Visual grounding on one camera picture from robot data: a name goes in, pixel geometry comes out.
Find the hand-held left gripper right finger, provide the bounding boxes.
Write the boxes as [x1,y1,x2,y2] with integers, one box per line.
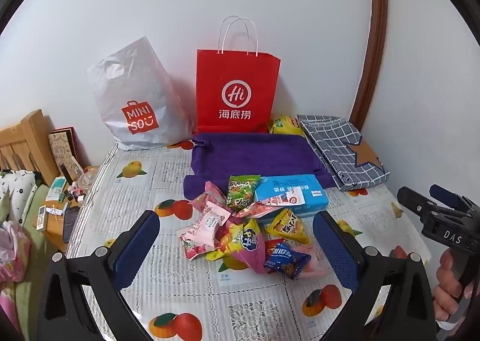
[312,210,437,341]

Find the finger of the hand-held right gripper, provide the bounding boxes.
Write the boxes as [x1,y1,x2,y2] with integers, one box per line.
[397,186,443,227]
[429,184,480,214]

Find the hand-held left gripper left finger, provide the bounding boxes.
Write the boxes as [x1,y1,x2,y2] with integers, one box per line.
[37,210,162,341]

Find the blue snack packet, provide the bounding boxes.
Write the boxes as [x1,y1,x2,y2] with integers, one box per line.
[263,240,313,281]

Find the white pink snack packet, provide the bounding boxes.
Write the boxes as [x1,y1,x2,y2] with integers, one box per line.
[180,206,232,248]

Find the dusty pink snack packet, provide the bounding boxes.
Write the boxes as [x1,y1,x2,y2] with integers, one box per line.
[189,181,233,222]

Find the yellow magenta snack packet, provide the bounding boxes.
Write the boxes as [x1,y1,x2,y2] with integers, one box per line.
[205,218,271,276]

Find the green snack packet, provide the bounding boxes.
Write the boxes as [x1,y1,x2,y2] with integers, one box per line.
[227,175,261,212]

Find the person's right hand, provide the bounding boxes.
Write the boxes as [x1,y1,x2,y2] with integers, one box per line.
[434,249,477,321]

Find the fruit print tablecloth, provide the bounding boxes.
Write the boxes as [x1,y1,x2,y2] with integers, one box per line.
[65,140,432,341]

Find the orange yellow snack packet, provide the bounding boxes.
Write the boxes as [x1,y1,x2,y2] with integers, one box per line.
[266,209,311,245]

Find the blue tissue pack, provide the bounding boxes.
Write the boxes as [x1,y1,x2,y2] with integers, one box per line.
[255,174,328,225]

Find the black phone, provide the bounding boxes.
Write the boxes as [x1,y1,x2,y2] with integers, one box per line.
[62,201,81,244]

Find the wooden bedside table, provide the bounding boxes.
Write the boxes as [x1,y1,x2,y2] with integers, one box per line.
[33,165,102,253]

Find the teal white box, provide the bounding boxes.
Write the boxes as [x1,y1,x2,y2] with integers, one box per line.
[46,176,69,202]

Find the grey checked cloth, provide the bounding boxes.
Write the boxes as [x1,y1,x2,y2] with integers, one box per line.
[297,114,391,192]

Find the green blanket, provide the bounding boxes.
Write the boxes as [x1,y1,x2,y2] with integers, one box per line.
[0,183,68,341]

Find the pink plastic bag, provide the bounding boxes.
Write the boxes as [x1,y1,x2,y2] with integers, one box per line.
[0,220,32,283]

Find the purple towel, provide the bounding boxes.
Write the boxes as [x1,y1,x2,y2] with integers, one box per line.
[183,132,338,201]

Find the patterned cardboard box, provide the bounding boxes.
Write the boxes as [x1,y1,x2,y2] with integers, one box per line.
[47,130,76,177]

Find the yellow chips bag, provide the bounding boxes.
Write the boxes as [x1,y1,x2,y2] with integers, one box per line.
[267,115,305,136]

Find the white floral pillow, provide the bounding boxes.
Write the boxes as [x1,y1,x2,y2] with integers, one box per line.
[0,170,40,222]

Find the wooden headboard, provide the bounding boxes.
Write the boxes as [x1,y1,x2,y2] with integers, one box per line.
[0,109,61,186]

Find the white plastic shopping bag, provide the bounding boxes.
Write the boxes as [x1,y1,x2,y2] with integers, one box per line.
[86,36,196,152]

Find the red paper bag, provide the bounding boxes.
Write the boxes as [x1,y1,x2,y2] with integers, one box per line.
[196,16,281,134]

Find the brown wooden door frame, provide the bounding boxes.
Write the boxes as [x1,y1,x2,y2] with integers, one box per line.
[350,0,389,128]

